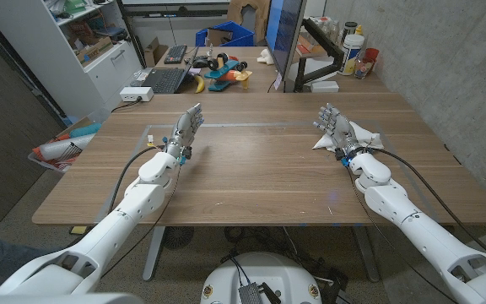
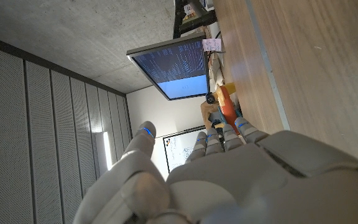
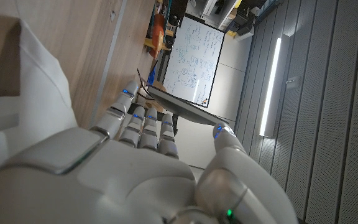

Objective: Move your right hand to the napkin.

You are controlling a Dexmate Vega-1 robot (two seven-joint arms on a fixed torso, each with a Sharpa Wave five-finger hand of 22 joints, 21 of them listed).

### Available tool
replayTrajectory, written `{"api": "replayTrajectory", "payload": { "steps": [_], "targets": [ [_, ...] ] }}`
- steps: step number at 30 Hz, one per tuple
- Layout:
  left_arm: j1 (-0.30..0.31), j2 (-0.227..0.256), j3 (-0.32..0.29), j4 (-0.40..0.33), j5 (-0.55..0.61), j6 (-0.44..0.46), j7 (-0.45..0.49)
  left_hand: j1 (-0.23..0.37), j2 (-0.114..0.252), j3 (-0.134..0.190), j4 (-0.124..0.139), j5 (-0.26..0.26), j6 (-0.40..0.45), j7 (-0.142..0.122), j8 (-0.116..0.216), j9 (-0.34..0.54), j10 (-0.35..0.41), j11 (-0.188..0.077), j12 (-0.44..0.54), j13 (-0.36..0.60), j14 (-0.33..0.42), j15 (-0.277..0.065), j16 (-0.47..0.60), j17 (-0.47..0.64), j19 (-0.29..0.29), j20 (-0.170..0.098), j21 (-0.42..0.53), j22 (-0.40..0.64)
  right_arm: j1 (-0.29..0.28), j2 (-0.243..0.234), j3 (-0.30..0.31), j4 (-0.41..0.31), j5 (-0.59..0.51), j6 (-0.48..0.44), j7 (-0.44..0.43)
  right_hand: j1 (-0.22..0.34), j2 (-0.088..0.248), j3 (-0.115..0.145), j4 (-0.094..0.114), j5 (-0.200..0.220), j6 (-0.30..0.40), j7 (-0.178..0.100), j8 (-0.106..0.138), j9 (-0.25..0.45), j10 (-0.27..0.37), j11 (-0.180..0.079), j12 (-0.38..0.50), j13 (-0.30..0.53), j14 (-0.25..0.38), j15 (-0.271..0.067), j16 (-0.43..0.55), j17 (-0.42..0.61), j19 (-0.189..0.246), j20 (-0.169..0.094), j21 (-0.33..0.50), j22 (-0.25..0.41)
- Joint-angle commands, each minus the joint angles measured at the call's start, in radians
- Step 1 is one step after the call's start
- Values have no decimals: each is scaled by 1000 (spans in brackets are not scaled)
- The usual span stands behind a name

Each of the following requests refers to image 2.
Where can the pale sticky note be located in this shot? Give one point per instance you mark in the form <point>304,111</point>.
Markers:
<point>211,45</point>

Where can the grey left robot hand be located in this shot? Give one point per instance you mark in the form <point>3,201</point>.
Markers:
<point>235,186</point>

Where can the black framed whiteboard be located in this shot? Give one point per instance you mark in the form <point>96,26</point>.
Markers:
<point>177,149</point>

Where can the white crumpled cloth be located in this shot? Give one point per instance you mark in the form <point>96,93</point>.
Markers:
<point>217,71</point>

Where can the orange teal toy plane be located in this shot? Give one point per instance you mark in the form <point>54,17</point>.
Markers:
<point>227,102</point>

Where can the white flat box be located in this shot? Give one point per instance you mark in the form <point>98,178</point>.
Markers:
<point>209,3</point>

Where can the flat computer monitor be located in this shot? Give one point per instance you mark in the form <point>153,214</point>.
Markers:
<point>172,68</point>

